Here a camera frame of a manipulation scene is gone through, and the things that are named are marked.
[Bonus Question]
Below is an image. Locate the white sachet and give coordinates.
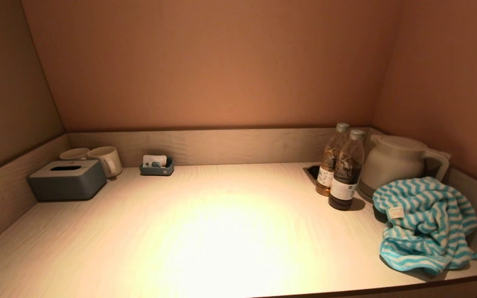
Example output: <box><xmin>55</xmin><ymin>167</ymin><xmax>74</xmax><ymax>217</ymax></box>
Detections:
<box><xmin>143</xmin><ymin>155</ymin><xmax>168</xmax><ymax>167</ymax></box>

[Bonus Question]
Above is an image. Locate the amber drink bottle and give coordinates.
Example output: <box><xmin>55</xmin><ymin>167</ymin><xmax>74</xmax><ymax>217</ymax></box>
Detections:
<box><xmin>316</xmin><ymin>123</ymin><xmax>350</xmax><ymax>196</ymax></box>

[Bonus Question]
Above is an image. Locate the blue white striped towel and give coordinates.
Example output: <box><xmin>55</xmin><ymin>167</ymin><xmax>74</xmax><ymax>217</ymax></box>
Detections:
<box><xmin>373</xmin><ymin>177</ymin><xmax>477</xmax><ymax>275</ymax></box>

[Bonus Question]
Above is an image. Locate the white mug without visible handle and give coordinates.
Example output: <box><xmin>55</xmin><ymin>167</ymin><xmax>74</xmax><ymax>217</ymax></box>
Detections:
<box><xmin>59</xmin><ymin>148</ymin><xmax>91</xmax><ymax>161</ymax></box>

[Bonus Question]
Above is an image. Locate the white electric kettle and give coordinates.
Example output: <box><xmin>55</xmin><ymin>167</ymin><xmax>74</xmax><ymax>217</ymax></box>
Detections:
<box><xmin>359</xmin><ymin>135</ymin><xmax>451</xmax><ymax>202</ymax></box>

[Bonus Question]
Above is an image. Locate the grey tissue box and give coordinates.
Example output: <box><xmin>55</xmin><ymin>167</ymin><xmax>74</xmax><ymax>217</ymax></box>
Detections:
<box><xmin>28</xmin><ymin>160</ymin><xmax>107</xmax><ymax>202</ymax></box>

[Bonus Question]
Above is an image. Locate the small grey-blue tray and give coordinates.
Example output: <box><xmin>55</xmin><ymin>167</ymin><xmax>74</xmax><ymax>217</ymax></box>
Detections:
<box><xmin>140</xmin><ymin>156</ymin><xmax>175</xmax><ymax>176</ymax></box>

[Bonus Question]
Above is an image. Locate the white mug with handle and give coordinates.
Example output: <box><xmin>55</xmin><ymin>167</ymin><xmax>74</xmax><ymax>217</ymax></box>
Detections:
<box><xmin>87</xmin><ymin>146</ymin><xmax>123</xmax><ymax>179</ymax></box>

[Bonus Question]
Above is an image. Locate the dark drink bottle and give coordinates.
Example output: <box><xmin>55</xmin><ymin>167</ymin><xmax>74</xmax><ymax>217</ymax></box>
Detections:
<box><xmin>328</xmin><ymin>129</ymin><xmax>366</xmax><ymax>211</ymax></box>

